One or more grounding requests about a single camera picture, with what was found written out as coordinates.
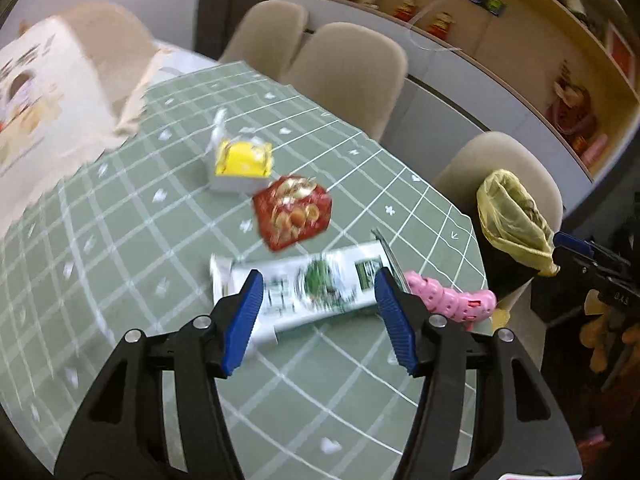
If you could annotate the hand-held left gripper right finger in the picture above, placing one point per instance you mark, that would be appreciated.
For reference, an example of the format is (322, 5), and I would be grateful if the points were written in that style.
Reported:
(395, 320)

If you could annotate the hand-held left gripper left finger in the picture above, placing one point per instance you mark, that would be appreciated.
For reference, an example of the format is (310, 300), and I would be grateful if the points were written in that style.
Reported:
(245, 320)

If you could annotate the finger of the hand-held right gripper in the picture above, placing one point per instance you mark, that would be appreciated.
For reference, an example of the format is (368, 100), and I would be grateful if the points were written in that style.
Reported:
(575, 245)
(610, 285)

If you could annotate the yellow plastic bag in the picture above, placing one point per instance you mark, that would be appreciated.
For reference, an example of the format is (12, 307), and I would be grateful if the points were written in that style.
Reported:
(512, 215)

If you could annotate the green white carton box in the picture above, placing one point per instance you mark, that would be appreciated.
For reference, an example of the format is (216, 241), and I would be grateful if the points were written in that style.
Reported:
(320, 280)

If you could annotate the person's right hand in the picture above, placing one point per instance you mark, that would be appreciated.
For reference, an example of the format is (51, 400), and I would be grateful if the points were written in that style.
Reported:
(607, 335)

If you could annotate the pink plastic toy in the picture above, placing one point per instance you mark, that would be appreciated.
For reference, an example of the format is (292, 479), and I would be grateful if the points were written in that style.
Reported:
(450, 300)

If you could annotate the black bin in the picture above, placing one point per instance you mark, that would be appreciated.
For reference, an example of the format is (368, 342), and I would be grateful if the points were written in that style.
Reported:
(505, 270)

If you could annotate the beige chair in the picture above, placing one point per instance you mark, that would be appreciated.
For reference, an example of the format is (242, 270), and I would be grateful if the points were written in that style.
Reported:
(350, 70)
(500, 155)
(267, 35)

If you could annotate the red snack packet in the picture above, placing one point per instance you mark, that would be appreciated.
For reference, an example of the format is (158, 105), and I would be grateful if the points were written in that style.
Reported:
(292, 212)

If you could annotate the green checkered tablecloth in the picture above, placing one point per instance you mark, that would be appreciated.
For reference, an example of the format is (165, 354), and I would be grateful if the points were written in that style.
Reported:
(150, 200)

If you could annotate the yellow carton with clear wrap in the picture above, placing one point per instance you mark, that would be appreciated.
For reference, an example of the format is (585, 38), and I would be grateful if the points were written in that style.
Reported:
(240, 165)

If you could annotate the wooden shelf unit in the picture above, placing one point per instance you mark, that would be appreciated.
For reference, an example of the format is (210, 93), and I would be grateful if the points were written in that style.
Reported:
(525, 60)

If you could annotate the red gold ornament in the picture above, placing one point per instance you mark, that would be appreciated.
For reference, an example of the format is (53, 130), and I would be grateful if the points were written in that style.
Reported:
(440, 25)
(406, 7)

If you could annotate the white printed food cover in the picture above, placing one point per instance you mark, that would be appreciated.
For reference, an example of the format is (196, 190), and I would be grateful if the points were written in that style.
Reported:
(50, 85)

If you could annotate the dark grey cabinet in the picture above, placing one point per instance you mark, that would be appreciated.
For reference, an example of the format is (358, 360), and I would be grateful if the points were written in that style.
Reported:
(235, 5)

